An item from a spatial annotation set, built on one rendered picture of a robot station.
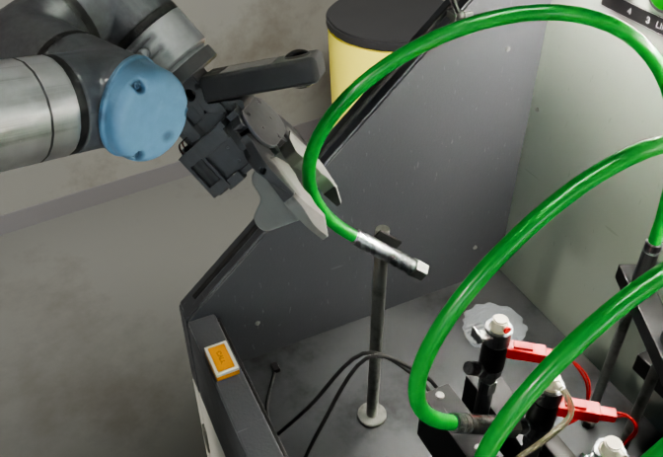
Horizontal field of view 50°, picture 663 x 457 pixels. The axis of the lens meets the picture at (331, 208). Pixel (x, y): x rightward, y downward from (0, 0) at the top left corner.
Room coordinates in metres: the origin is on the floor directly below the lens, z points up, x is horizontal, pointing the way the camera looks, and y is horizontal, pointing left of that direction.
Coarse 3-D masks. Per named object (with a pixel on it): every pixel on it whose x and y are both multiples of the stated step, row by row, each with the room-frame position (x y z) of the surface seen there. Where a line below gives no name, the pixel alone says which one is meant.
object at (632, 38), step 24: (456, 24) 0.58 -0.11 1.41; (480, 24) 0.57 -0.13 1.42; (504, 24) 0.58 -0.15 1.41; (600, 24) 0.58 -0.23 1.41; (624, 24) 0.58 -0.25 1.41; (408, 48) 0.57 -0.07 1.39; (648, 48) 0.58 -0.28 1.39; (384, 72) 0.57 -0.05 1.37; (336, 120) 0.57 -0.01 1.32; (312, 144) 0.57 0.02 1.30; (312, 168) 0.57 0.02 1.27; (312, 192) 0.57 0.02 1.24; (336, 216) 0.58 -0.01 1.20; (648, 240) 0.59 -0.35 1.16
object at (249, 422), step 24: (192, 336) 0.64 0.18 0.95; (216, 336) 0.64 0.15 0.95; (240, 360) 0.60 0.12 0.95; (216, 384) 0.56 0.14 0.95; (240, 384) 0.56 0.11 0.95; (216, 408) 0.57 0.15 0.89; (240, 408) 0.52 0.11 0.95; (216, 432) 0.59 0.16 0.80; (240, 432) 0.49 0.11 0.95; (264, 432) 0.49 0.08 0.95; (240, 456) 0.48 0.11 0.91; (264, 456) 0.46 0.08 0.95
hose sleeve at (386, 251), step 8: (360, 232) 0.58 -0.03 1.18; (360, 240) 0.57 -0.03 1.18; (368, 240) 0.57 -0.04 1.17; (376, 240) 0.58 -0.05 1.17; (360, 248) 0.57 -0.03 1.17; (368, 248) 0.57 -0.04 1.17; (376, 248) 0.57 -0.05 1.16; (384, 248) 0.57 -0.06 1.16; (392, 248) 0.58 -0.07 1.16; (376, 256) 0.57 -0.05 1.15; (384, 256) 0.57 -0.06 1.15; (392, 256) 0.57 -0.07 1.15; (400, 256) 0.57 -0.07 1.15; (408, 256) 0.58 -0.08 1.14; (392, 264) 0.57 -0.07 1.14; (400, 264) 0.57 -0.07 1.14; (408, 264) 0.57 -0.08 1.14; (408, 272) 0.57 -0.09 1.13
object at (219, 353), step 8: (224, 344) 0.61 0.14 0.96; (216, 352) 0.60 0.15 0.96; (224, 352) 0.60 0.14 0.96; (208, 360) 0.59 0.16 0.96; (216, 360) 0.59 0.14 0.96; (224, 360) 0.59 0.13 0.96; (232, 360) 0.59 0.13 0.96; (216, 368) 0.58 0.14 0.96; (224, 368) 0.57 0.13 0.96; (224, 376) 0.57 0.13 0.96
